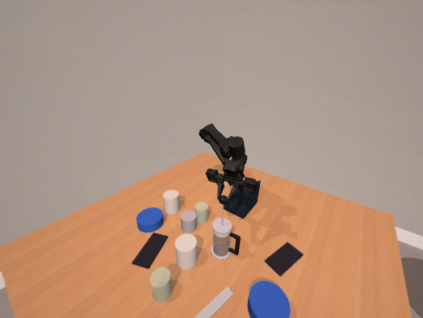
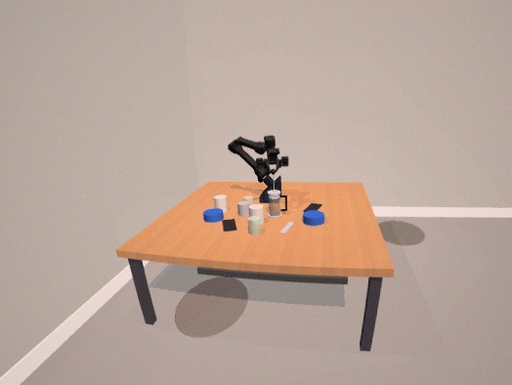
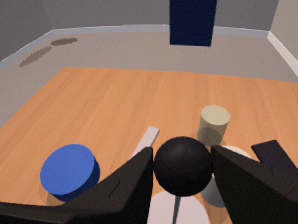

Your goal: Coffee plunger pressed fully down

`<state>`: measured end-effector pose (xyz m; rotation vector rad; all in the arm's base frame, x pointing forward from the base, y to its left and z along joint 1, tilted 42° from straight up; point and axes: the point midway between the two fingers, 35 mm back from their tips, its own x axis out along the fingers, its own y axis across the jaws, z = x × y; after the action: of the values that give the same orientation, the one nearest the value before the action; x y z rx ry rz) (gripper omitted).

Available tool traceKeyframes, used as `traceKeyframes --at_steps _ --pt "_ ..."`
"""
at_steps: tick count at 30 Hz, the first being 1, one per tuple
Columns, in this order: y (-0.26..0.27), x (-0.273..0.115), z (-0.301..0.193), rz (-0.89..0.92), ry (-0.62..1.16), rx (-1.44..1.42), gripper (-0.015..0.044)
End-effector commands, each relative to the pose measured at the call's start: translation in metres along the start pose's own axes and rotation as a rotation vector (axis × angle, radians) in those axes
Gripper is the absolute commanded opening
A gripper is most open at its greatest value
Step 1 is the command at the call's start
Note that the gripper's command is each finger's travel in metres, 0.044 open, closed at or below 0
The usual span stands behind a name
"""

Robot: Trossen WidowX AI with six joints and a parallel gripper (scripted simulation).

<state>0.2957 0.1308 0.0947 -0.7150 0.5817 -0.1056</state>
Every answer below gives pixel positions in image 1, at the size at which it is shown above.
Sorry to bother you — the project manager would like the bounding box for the black flat rectangular pad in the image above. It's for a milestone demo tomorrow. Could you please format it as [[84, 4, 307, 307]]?
[[132, 232, 168, 270], [265, 242, 303, 277]]

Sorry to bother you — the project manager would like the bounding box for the grey cylinder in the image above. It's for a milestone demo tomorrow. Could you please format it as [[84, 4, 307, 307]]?
[[181, 211, 197, 233]]

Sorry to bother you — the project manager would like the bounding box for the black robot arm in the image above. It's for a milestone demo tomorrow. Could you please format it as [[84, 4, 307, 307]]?
[[199, 123, 247, 180]]

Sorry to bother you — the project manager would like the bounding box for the glass french press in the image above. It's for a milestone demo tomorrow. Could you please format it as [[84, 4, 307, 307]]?
[[211, 195, 241, 260]]

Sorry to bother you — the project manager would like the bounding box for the light grey flat bar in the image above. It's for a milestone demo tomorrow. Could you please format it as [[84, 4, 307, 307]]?
[[194, 287, 233, 318]]

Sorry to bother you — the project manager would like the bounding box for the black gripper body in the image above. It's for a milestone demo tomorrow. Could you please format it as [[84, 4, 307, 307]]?
[[206, 169, 257, 193]]

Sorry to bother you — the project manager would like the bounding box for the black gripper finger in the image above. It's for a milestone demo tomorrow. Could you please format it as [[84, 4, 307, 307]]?
[[215, 177, 224, 199], [227, 181, 244, 203]]

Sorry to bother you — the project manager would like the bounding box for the blue short cylinder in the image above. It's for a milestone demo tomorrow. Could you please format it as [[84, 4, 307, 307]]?
[[247, 281, 291, 318], [136, 207, 164, 232]]

